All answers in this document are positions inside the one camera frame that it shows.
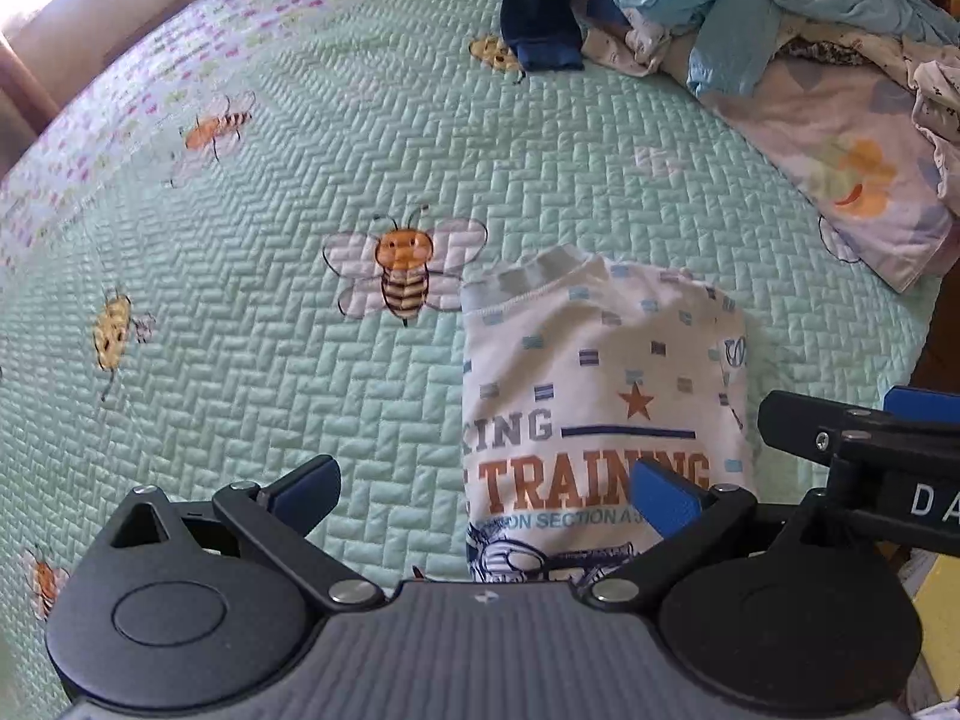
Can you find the floral pillow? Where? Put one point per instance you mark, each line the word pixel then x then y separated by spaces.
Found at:
pixel 867 128

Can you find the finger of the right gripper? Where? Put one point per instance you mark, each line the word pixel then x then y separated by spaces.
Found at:
pixel 810 427
pixel 917 404

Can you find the green quilted bee bedspread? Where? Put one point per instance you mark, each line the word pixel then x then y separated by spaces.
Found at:
pixel 169 318

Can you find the pink curtain left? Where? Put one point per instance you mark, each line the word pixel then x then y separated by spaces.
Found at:
pixel 27 108

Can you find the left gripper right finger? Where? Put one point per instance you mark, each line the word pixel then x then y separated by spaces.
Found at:
pixel 694 524

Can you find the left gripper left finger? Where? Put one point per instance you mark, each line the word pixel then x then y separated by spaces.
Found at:
pixel 276 521

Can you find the white patterned garment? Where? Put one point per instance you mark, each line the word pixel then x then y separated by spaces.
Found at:
pixel 931 73

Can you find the light blue garment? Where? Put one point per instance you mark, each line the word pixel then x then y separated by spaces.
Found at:
pixel 750 7

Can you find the white letter-print shirt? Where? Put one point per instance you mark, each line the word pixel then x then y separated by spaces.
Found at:
pixel 576 367

